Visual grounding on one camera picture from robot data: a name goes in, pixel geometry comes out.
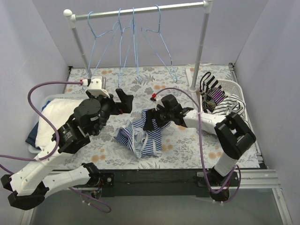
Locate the blue white striped tank top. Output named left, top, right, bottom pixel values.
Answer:
left=114, top=109, right=170, bottom=158

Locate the wide black white striped tank top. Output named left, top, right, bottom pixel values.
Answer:
left=199, top=71, right=222, bottom=95

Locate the white black thin striped tank top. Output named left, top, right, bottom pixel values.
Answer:
left=212, top=94, right=247, bottom=120

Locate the light blue wire hanger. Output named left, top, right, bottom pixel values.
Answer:
left=87, top=11, right=120, bottom=78

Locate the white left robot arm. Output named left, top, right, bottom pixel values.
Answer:
left=0, top=89, right=134, bottom=210

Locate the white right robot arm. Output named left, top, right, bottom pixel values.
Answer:
left=143, top=94, right=256, bottom=186

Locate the floral patterned table mat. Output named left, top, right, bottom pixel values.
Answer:
left=63, top=65, right=261, bottom=170

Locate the white plastic basket left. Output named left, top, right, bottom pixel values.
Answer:
left=29, top=94, right=88, bottom=154

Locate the white perforated plastic basket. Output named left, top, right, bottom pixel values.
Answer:
left=199, top=79, right=247, bottom=115

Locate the blue denim garment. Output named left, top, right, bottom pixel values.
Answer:
left=25, top=100, right=52, bottom=145

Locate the silver white clothes rack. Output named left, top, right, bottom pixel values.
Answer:
left=63, top=0, right=213, bottom=92

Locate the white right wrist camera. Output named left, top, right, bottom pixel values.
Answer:
left=150, top=93, right=164, bottom=111

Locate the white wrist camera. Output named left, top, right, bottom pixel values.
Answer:
left=150, top=93, right=164, bottom=111
left=87, top=76, right=109, bottom=98

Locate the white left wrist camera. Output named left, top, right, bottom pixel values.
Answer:
left=87, top=76, right=109, bottom=98

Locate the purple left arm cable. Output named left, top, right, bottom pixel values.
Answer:
left=0, top=80, right=112, bottom=213

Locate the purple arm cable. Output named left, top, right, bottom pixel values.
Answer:
left=153, top=87, right=241, bottom=203
left=0, top=80, right=112, bottom=213

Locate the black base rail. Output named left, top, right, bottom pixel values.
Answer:
left=70, top=167, right=240, bottom=198

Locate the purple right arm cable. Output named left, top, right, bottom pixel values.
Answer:
left=153, top=87, right=241, bottom=203

